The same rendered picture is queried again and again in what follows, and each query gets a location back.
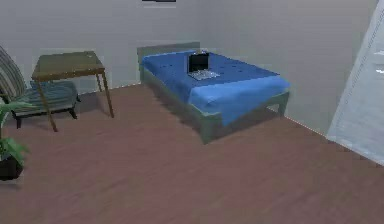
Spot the blue covered grey bed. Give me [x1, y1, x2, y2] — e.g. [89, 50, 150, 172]
[136, 41, 291, 145]

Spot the black open laptop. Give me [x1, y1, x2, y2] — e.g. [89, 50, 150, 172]
[187, 51, 221, 81]

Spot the brown wooden table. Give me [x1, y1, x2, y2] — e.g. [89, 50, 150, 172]
[31, 50, 115, 133]

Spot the grey striped armchair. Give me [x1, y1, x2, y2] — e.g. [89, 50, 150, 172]
[0, 45, 82, 130]

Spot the white room door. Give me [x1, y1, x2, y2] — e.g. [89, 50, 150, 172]
[325, 0, 384, 166]

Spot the green house plant black pot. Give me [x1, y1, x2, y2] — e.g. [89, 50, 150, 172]
[0, 100, 36, 182]

